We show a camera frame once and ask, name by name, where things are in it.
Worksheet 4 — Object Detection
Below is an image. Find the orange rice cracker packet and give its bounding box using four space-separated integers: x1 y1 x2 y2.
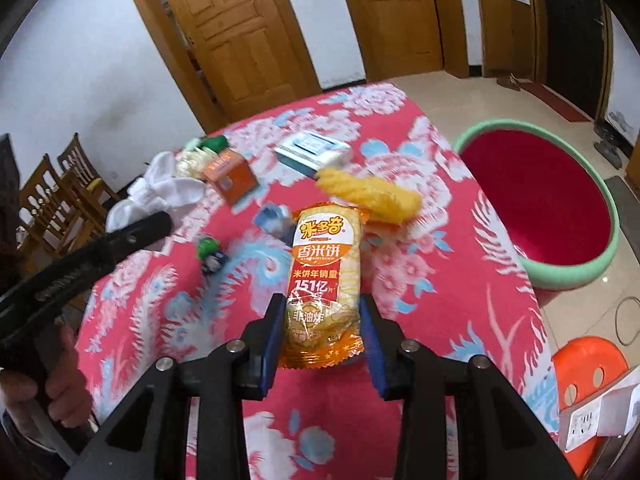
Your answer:
279 203 368 370

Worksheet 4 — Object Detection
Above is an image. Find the person's left hand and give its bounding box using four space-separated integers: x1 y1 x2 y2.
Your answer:
1 325 92 439

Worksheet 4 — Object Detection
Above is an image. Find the orange plastic stool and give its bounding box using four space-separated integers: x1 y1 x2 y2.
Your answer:
552 336 629 478

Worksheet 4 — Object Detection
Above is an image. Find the white cardboard box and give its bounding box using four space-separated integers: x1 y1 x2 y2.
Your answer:
559 366 639 452

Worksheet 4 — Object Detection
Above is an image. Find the red floral tablecloth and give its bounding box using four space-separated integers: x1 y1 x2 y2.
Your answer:
74 81 561 480

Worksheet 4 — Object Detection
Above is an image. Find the orange small box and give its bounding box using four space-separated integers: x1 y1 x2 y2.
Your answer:
203 148 258 206

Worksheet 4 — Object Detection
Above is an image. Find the red bin with green rim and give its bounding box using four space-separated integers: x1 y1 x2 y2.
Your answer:
456 119 620 292

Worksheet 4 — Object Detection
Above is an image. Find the green white wrapper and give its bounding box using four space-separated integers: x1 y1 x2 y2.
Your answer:
175 136 229 180

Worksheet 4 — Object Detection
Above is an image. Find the blue crumpled wrapper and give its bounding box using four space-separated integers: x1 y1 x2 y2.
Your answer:
253 203 296 246

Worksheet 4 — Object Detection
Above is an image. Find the grey floor mat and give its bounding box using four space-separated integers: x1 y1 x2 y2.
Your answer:
605 176 640 242

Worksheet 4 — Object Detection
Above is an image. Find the grey slippers pair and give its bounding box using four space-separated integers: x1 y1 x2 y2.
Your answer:
593 120 632 170

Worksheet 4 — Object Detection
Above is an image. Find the white blue carton box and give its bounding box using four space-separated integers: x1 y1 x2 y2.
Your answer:
273 131 352 179

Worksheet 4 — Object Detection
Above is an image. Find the left wooden door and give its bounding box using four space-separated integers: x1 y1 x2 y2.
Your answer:
134 0 320 132

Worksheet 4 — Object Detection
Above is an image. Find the wooden door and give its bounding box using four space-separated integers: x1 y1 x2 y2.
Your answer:
346 0 469 81
134 0 320 132

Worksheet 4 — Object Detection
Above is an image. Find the red doormat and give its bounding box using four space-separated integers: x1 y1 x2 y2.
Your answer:
520 81 591 122

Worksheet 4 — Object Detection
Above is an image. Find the brown shoe by panel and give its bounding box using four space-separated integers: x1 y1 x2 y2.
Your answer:
496 73 521 91

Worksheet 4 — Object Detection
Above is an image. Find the middle wooden door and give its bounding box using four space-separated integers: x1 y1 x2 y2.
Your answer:
346 0 469 81

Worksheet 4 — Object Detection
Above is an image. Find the grey cable on floor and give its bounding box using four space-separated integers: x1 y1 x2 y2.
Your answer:
613 294 640 347

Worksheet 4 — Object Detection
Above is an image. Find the low wooden wall panel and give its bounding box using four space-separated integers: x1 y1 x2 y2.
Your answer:
478 0 535 79

